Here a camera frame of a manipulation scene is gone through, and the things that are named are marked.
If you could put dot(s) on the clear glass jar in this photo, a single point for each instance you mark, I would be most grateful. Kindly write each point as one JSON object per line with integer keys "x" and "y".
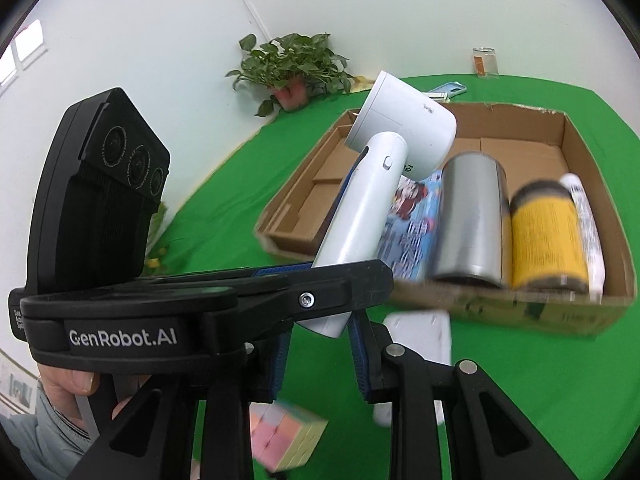
{"x": 485, "y": 62}

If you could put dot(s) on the person hand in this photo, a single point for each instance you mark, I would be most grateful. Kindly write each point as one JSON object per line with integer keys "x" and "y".
{"x": 62, "y": 387}

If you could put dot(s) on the blue phone case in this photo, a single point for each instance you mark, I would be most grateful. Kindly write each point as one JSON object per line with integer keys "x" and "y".
{"x": 446, "y": 92}

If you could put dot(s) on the cardboard box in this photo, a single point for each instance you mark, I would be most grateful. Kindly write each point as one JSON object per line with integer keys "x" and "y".
{"x": 531, "y": 144}

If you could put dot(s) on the white hair dryer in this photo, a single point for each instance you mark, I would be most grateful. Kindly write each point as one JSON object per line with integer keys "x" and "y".
{"x": 399, "y": 132}

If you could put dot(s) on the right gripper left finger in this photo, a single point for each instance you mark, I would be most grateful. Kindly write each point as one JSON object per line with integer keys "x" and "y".
{"x": 225, "y": 409}

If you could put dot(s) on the silver metal can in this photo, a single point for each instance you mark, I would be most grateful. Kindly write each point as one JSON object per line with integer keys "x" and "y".
{"x": 473, "y": 236}

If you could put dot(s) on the pastel rubik cube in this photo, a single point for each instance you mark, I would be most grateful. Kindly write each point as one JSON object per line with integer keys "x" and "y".
{"x": 283, "y": 435}

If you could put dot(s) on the green table cloth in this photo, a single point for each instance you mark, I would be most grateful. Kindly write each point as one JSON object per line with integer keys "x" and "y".
{"x": 582, "y": 393}

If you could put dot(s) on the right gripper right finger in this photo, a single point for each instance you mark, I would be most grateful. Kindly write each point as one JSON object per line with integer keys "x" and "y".
{"x": 488, "y": 436}

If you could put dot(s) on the white plastic bottle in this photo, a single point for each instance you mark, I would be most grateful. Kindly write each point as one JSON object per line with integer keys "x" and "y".
{"x": 591, "y": 244}

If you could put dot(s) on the white plastic container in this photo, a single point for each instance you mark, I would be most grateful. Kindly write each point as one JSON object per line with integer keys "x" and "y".
{"x": 425, "y": 332}

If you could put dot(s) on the yellow labelled can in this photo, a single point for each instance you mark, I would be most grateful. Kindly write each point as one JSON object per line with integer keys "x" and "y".
{"x": 547, "y": 249}

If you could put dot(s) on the potted green plant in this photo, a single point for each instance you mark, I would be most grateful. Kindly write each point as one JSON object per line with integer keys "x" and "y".
{"x": 293, "y": 68}

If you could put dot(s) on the colourful picture book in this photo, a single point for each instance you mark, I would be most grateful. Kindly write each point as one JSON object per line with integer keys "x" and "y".
{"x": 410, "y": 227}

